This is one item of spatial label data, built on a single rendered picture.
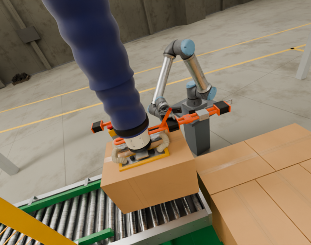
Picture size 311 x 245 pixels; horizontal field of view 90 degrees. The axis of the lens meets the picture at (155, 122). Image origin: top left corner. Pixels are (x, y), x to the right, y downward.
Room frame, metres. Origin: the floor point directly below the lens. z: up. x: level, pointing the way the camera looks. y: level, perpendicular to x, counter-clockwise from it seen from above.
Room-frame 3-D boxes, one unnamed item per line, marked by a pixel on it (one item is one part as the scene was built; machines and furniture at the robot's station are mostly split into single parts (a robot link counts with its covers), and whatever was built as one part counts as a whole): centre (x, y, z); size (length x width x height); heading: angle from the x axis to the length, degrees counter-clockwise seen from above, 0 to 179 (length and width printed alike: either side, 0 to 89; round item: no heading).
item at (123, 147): (0.81, 0.14, 1.13); 0.34 x 0.25 x 0.06; 92
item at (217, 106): (0.82, -0.45, 1.21); 0.08 x 0.07 x 0.05; 92
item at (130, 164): (0.72, 0.14, 1.09); 0.34 x 0.10 x 0.05; 92
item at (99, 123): (1.06, 0.45, 1.19); 0.09 x 0.08 x 0.05; 2
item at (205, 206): (0.81, -0.17, 0.58); 0.70 x 0.03 x 0.06; 4
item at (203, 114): (0.82, -0.32, 1.20); 0.07 x 0.07 x 0.04; 2
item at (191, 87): (1.60, -0.53, 0.99); 0.17 x 0.15 x 0.18; 32
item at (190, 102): (1.61, -0.53, 0.86); 0.19 x 0.19 x 0.10
